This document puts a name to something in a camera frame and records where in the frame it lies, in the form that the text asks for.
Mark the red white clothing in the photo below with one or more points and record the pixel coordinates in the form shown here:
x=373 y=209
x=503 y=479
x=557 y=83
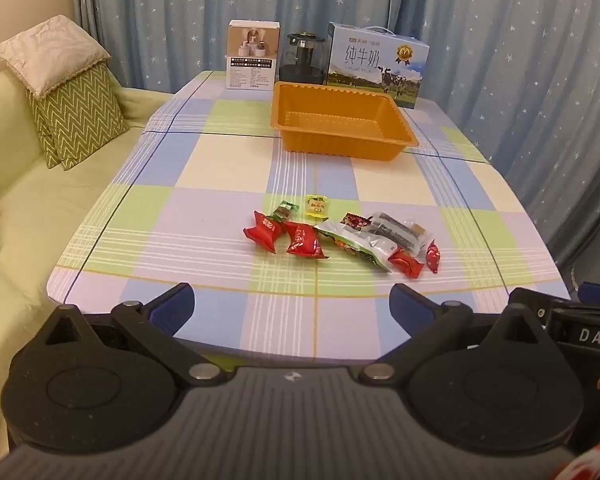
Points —
x=595 y=467

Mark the white cardboard box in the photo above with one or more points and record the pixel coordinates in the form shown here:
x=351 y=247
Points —
x=252 y=60

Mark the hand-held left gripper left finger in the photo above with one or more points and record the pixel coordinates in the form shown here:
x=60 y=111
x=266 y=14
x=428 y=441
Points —
x=172 y=307

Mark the red snack packet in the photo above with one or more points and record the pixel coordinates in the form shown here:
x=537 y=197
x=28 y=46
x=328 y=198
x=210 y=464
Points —
x=305 y=242
x=406 y=262
x=262 y=230

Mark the green candy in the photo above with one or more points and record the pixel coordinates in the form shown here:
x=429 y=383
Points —
x=285 y=211

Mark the yellow candy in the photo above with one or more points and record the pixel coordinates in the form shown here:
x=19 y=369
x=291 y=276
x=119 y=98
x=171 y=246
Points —
x=316 y=206

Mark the blue starry curtain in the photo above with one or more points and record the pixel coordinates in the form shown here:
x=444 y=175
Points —
x=430 y=0

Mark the small red candy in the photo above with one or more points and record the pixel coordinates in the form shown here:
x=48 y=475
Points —
x=433 y=256

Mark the beige cushion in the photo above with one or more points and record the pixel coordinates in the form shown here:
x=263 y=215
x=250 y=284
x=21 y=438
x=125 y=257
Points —
x=50 y=55

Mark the clear grey snack packet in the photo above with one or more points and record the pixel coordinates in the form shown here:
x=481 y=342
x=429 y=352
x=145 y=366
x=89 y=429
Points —
x=400 y=232

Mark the green zigzag cushion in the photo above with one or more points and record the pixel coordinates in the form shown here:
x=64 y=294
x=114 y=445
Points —
x=85 y=110
x=42 y=135

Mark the orange plastic tray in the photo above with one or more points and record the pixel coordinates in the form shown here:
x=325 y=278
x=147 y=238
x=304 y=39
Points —
x=340 y=140

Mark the green white snack packet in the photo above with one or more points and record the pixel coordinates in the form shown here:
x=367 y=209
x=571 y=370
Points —
x=355 y=246

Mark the dark green glass jar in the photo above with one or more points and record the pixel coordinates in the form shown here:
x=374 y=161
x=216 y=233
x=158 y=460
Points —
x=302 y=62

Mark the blue milk carton box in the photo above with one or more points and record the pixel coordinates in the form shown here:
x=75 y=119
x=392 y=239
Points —
x=375 y=65

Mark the dark red candy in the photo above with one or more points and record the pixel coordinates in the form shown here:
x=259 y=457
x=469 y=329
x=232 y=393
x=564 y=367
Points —
x=356 y=220

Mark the light green sofa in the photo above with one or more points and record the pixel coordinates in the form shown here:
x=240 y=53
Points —
x=30 y=210

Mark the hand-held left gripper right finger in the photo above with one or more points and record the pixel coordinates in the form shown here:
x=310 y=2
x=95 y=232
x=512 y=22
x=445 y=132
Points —
x=410 y=307

